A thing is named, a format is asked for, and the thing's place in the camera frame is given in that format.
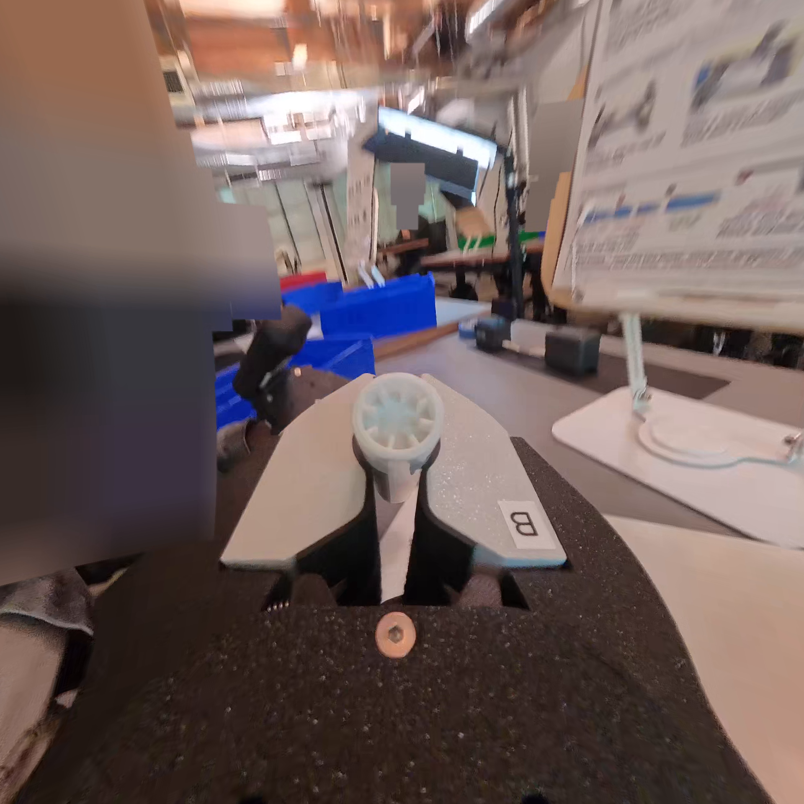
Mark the black battery charger case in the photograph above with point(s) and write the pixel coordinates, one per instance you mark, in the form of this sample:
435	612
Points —
491	333

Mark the green dry-erase marker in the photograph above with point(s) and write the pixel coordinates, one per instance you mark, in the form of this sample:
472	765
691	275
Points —
397	414

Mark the white whiteboard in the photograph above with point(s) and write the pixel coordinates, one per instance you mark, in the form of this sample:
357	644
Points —
741	597

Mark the printed instruction sheet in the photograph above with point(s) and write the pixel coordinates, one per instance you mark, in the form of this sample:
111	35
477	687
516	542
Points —
691	157

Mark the blue plastic bin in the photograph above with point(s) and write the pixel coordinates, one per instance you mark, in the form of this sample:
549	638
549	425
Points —
389	308
339	355

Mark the white-topped wooden board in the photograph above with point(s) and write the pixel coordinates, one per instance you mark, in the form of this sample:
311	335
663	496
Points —
433	330

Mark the person's printed clothing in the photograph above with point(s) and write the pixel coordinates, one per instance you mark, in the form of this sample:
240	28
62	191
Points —
25	659

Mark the small studio light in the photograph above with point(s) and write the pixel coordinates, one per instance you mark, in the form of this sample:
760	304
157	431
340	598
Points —
468	217

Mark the printed poster board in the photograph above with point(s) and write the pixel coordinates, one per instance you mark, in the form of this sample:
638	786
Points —
360	201

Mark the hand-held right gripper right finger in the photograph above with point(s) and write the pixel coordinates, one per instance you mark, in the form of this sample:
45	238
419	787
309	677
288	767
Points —
483	477

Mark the green plastic bin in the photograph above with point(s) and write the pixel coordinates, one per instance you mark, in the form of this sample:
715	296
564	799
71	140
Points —
496	238

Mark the dark grey case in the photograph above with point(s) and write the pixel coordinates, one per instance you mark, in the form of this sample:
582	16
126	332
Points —
571	352

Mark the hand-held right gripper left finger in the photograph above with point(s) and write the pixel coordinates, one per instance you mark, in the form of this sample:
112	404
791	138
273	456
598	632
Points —
301	490

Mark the wooden table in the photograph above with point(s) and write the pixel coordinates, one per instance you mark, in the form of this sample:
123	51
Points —
477	257

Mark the black table mat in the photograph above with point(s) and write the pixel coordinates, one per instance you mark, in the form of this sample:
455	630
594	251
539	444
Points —
678	377

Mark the studio light panel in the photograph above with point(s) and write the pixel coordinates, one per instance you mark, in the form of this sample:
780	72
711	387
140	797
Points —
433	151

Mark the red plastic bin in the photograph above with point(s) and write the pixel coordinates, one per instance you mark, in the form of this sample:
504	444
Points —
301	281

